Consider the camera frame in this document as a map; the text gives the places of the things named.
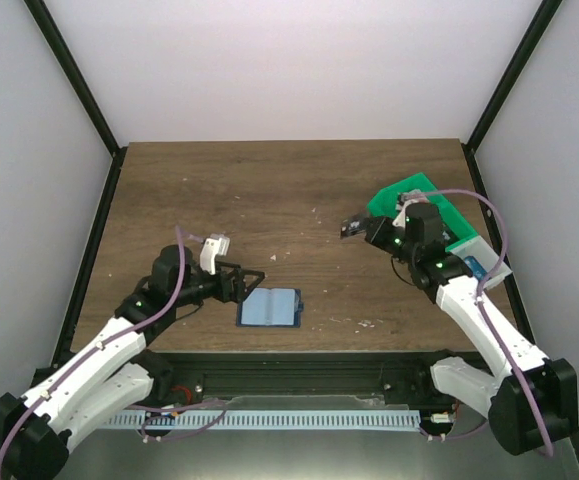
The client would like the black frame post right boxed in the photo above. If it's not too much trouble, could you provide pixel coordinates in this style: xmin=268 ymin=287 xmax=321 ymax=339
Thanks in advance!
xmin=464 ymin=0 xmax=563 ymax=152

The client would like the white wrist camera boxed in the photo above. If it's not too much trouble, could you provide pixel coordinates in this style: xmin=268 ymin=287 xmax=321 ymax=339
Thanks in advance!
xmin=199 ymin=234 xmax=230 ymax=275
xmin=392 ymin=190 xmax=429 ymax=227

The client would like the black frame post left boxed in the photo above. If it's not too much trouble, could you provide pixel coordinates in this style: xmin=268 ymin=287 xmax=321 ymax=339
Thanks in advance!
xmin=24 ymin=0 xmax=122 ymax=157

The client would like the black front frame rail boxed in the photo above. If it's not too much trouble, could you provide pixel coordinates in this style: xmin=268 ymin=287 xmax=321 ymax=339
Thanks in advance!
xmin=141 ymin=351 xmax=454 ymax=409

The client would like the black frame post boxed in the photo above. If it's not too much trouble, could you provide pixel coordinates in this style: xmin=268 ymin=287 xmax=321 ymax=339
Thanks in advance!
xmin=24 ymin=0 xmax=122 ymax=157
xmin=464 ymin=0 xmax=563 ymax=152

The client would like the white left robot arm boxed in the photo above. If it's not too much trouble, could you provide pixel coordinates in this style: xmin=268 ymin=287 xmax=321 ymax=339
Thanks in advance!
xmin=0 ymin=237 xmax=265 ymax=479

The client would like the green bin middle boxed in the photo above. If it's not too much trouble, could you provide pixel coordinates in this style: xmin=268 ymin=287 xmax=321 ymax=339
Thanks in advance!
xmin=438 ymin=201 xmax=479 ymax=252

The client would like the light blue slotted cable duct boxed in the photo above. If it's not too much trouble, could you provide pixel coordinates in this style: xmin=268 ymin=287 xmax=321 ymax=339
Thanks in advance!
xmin=101 ymin=410 xmax=421 ymax=433

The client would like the white bin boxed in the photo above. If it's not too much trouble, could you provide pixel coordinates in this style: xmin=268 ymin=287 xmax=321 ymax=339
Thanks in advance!
xmin=450 ymin=235 xmax=512 ymax=290

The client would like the blue card in bin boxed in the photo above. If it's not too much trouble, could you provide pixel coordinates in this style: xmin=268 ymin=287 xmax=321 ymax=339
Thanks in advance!
xmin=463 ymin=256 xmax=487 ymax=280

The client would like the green bin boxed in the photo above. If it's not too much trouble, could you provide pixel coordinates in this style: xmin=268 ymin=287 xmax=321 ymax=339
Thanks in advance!
xmin=367 ymin=172 xmax=452 ymax=219
xmin=438 ymin=201 xmax=479 ymax=252

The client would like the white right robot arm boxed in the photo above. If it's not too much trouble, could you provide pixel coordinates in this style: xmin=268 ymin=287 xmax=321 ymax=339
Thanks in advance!
xmin=359 ymin=200 xmax=578 ymax=455

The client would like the green bin far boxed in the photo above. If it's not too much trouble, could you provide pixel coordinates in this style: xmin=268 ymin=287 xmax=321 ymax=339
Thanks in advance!
xmin=367 ymin=172 xmax=452 ymax=219

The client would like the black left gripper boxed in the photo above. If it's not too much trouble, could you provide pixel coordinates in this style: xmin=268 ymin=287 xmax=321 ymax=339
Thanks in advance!
xmin=173 ymin=260 xmax=266 ymax=308

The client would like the metal front plate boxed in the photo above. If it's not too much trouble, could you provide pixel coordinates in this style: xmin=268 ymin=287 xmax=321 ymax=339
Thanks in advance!
xmin=57 ymin=408 xmax=579 ymax=479

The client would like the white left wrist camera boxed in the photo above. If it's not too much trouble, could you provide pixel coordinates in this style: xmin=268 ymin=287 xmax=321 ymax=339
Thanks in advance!
xmin=199 ymin=234 xmax=230 ymax=275

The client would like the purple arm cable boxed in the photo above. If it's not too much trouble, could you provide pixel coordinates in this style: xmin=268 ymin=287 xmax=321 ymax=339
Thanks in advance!
xmin=403 ymin=188 xmax=555 ymax=459
xmin=0 ymin=225 xmax=230 ymax=480

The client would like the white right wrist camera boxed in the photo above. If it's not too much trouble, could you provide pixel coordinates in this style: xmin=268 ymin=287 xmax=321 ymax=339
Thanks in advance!
xmin=392 ymin=190 xmax=429 ymax=227

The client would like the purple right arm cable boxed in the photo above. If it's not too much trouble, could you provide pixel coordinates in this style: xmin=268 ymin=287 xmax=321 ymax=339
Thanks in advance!
xmin=403 ymin=188 xmax=555 ymax=459

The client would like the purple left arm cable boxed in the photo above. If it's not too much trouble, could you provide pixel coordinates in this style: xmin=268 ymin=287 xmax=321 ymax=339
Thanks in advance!
xmin=0 ymin=225 xmax=230 ymax=480

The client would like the blue leather card holder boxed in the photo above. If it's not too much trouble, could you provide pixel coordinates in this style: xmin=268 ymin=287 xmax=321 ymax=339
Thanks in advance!
xmin=236 ymin=288 xmax=304 ymax=328

